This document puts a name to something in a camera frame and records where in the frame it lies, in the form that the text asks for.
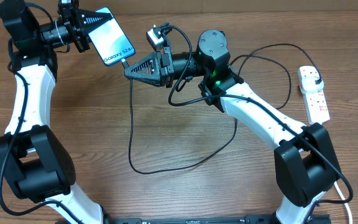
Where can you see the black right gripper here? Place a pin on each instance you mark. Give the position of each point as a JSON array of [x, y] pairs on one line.
[[161, 66]]

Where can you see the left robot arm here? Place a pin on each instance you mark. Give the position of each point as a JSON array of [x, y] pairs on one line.
[[33, 162]]

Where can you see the white power strip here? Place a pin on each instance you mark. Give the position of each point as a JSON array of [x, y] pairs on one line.
[[315, 103]]

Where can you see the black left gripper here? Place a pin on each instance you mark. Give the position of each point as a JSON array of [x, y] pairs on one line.
[[82, 22]]

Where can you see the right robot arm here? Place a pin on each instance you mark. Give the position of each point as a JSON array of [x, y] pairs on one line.
[[306, 165]]

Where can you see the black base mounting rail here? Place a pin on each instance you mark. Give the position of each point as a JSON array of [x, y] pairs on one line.
[[194, 220]]

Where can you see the blue Samsung Galaxy smartphone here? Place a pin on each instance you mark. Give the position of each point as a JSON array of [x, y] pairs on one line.
[[111, 42]]

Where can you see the white charger plug adapter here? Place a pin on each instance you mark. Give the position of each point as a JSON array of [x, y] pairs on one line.
[[309, 85]]

